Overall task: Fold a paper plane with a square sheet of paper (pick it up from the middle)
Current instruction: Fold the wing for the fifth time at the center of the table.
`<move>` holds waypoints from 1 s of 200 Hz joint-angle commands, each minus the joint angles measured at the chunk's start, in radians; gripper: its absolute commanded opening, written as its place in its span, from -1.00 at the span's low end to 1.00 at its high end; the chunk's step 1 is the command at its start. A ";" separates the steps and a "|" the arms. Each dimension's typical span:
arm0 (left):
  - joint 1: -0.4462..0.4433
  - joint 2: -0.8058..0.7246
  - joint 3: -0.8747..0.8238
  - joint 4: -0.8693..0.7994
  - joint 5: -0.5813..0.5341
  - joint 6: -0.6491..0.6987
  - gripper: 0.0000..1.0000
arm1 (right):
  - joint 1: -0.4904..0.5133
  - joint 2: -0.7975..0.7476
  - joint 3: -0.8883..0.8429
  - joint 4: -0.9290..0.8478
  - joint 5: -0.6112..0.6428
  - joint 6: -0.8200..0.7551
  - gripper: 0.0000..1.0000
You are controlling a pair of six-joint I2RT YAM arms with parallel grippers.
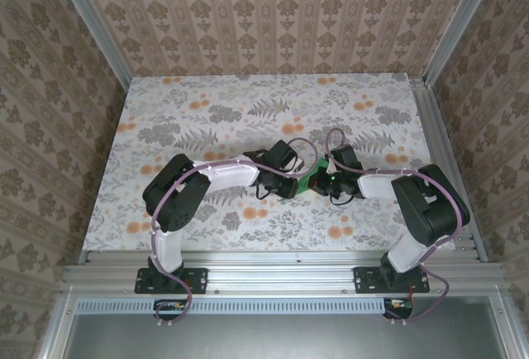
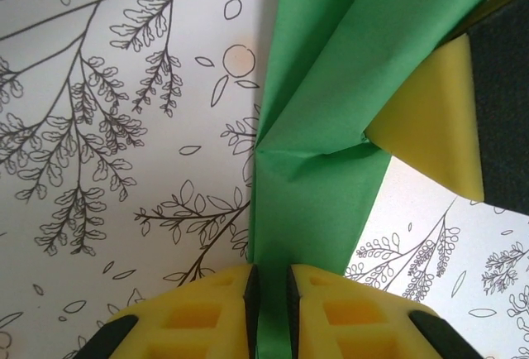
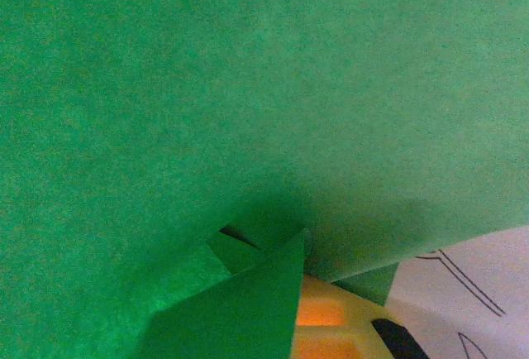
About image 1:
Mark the green square paper sheet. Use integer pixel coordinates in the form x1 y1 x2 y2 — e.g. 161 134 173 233
296 158 332 197

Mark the black controller board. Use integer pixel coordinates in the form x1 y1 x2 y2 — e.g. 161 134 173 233
153 299 188 322
382 297 415 321

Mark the grey metal panel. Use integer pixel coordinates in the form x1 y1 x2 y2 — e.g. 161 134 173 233
65 296 505 359

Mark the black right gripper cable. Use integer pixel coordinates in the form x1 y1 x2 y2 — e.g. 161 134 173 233
329 190 355 206

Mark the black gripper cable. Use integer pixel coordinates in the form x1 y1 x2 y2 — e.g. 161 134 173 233
255 184 279 202
329 190 355 206

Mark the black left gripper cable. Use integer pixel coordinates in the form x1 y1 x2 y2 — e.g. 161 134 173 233
255 184 279 202

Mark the aluminium front rail beam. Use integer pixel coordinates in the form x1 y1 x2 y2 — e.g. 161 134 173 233
60 250 508 299

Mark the aluminium side rail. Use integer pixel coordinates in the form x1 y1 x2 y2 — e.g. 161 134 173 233
408 77 489 264

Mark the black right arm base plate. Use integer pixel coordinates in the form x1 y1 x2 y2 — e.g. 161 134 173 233
354 266 431 295

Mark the grey slotted cable duct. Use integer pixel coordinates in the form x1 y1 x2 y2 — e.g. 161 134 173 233
75 297 385 313

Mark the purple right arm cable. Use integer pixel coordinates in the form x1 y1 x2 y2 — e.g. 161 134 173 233
325 127 463 327

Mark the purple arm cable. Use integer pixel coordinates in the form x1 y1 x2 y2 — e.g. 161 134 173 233
149 136 318 329
325 127 463 327

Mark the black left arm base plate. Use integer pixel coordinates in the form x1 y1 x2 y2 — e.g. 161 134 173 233
135 266 209 295

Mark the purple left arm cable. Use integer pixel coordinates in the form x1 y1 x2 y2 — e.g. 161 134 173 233
149 136 318 329

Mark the aluminium corner post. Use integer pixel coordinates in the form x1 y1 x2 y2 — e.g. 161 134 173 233
51 0 134 92
422 0 504 87

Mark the aluminium frame bar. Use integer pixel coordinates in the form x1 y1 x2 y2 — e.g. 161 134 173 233
36 292 79 359
487 294 524 359

